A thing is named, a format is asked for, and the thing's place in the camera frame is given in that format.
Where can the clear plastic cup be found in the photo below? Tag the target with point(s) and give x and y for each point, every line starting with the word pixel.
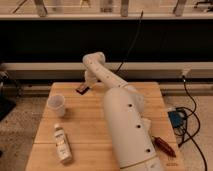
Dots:
pixel 57 104

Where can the white plastic bottle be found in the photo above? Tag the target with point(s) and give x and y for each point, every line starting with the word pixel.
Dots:
pixel 62 144

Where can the red brown pen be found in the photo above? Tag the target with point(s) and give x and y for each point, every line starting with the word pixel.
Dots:
pixel 164 146

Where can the blue power box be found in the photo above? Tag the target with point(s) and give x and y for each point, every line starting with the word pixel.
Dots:
pixel 176 118

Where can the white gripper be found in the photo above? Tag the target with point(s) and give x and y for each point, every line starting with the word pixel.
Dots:
pixel 90 79

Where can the dark eraser block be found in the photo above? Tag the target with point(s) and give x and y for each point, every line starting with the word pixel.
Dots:
pixel 82 88

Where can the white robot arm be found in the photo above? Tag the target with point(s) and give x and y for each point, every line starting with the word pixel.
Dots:
pixel 122 106

